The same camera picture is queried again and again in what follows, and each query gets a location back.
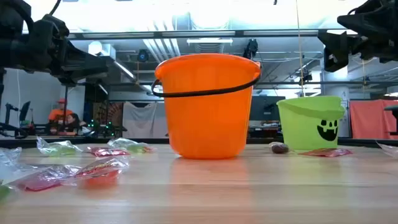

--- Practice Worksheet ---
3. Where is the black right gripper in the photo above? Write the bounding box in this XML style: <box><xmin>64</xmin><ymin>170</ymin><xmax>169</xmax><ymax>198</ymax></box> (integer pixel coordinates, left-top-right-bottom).
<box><xmin>317</xmin><ymin>0</ymin><xmax>398</xmax><ymax>73</ymax></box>

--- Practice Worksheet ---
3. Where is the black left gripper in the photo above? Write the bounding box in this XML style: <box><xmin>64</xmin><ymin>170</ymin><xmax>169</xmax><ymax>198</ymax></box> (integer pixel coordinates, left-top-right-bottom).
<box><xmin>29</xmin><ymin>14</ymin><xmax>108</xmax><ymax>85</ymax></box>

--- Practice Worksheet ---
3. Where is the green candy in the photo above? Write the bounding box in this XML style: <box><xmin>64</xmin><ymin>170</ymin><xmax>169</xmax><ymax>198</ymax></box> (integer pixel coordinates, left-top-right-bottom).
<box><xmin>106</xmin><ymin>138</ymin><xmax>157</xmax><ymax>154</ymax></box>
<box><xmin>35</xmin><ymin>136</ymin><xmax>83</xmax><ymax>157</ymax></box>
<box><xmin>0</xmin><ymin>184</ymin><xmax>12</xmax><ymax>202</ymax></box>

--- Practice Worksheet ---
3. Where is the red candy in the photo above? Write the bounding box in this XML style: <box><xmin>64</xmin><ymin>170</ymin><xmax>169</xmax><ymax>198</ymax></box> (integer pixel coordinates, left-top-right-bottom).
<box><xmin>298</xmin><ymin>147</ymin><xmax>354</xmax><ymax>157</ymax></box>
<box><xmin>84</xmin><ymin>146</ymin><xmax>131</xmax><ymax>157</ymax></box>

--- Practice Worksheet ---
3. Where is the clear candy wrapper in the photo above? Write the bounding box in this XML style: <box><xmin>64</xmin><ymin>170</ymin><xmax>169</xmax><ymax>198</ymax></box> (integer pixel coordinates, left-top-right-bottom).
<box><xmin>375</xmin><ymin>141</ymin><xmax>398</xmax><ymax>159</ymax></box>
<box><xmin>0</xmin><ymin>146</ymin><xmax>23</xmax><ymax>175</ymax></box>

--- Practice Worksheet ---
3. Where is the pink candy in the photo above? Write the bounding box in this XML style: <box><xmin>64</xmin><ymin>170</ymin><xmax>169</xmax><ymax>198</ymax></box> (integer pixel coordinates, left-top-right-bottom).
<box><xmin>8</xmin><ymin>164</ymin><xmax>82</xmax><ymax>192</ymax></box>

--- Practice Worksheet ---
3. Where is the brown candy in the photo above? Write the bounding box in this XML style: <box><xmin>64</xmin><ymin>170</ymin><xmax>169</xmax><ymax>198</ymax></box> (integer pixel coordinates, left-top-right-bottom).
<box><xmin>269</xmin><ymin>141</ymin><xmax>290</xmax><ymax>155</ymax></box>

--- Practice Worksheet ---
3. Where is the orange candy in clear wrapper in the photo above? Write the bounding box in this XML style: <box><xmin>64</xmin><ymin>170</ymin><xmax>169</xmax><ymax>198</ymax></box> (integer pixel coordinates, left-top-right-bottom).
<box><xmin>73</xmin><ymin>156</ymin><xmax>130</xmax><ymax>189</ymax></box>

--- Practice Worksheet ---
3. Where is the person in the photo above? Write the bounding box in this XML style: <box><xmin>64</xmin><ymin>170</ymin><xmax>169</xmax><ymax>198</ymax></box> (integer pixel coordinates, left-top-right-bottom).
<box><xmin>47</xmin><ymin>98</ymin><xmax>75</xmax><ymax>135</ymax></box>
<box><xmin>63</xmin><ymin>113</ymin><xmax>82</xmax><ymax>136</ymax></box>

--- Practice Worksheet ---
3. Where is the white round pillar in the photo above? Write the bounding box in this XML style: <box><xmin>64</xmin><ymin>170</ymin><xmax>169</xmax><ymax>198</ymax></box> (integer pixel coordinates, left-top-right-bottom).
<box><xmin>322</xmin><ymin>60</ymin><xmax>351</xmax><ymax>138</ymax></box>

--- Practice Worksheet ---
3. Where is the black hanging device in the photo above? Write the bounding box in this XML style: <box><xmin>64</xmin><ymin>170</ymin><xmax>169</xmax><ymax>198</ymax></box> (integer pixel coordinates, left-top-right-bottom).
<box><xmin>242</xmin><ymin>38</ymin><xmax>259</xmax><ymax>60</ymax></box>
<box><xmin>298</xmin><ymin>68</ymin><xmax>313</xmax><ymax>86</ymax></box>

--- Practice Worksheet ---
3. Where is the spider web decoration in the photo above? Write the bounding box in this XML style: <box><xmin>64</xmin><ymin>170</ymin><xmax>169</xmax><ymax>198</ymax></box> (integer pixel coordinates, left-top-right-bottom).
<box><xmin>92</xmin><ymin>101</ymin><xmax>124</xmax><ymax>138</ymax></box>

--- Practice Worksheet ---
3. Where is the small black monitor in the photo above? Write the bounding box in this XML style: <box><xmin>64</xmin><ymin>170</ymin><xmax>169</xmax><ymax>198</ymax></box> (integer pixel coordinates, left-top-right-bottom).
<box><xmin>19</xmin><ymin>100</ymin><xmax>32</xmax><ymax>123</ymax></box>

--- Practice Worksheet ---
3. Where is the white hanging cloth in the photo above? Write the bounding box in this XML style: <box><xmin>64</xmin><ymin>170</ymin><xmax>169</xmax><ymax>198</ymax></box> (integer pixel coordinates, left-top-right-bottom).
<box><xmin>121</xmin><ymin>101</ymin><xmax>166</xmax><ymax>139</ymax></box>

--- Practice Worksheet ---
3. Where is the orange hanging cloth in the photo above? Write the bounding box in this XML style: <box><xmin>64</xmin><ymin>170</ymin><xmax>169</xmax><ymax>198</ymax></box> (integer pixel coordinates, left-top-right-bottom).
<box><xmin>349</xmin><ymin>99</ymin><xmax>398</xmax><ymax>140</ymax></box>

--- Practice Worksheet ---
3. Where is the green plastic bucket ghost face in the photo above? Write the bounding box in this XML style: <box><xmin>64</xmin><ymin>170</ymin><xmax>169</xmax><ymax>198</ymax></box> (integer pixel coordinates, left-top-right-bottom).
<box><xmin>276</xmin><ymin>95</ymin><xmax>346</xmax><ymax>151</ymax></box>

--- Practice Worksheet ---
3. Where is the white ceiling duct box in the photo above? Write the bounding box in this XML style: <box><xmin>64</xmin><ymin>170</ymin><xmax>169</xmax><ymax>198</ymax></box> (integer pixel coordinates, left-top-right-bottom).
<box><xmin>88</xmin><ymin>40</ymin><xmax>117</xmax><ymax>60</ymax></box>

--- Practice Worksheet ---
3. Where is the yellow hanging cord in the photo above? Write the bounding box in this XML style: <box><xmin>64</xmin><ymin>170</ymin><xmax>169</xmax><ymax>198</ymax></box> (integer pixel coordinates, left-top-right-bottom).
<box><xmin>295</xmin><ymin>0</ymin><xmax>305</xmax><ymax>98</ymax></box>

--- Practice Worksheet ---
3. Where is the black round hanging camera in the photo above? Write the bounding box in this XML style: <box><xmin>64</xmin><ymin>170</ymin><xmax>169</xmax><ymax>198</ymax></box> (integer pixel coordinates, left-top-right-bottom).
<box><xmin>136</xmin><ymin>49</ymin><xmax>150</xmax><ymax>63</ymax></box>

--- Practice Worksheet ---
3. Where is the black table edge rail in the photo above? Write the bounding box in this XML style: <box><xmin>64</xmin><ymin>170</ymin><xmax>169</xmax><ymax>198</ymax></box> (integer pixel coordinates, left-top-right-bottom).
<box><xmin>0</xmin><ymin>136</ymin><xmax>398</xmax><ymax>149</ymax></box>

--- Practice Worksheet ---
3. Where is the black vertical frame post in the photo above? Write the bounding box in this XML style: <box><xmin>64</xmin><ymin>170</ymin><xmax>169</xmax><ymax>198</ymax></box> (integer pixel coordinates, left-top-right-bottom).
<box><xmin>0</xmin><ymin>68</ymin><xmax>6</xmax><ymax>108</ymax></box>

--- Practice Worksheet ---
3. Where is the grey horizontal frame bar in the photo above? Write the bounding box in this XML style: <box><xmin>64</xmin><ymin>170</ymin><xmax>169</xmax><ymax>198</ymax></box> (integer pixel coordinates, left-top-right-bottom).
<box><xmin>67</xmin><ymin>29</ymin><xmax>349</xmax><ymax>40</ymax></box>

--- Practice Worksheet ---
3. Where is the orange plastic bucket black handle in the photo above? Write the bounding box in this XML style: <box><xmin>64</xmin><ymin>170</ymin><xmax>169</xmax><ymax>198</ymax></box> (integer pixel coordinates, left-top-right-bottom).
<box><xmin>150</xmin><ymin>53</ymin><xmax>262</xmax><ymax>160</ymax></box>

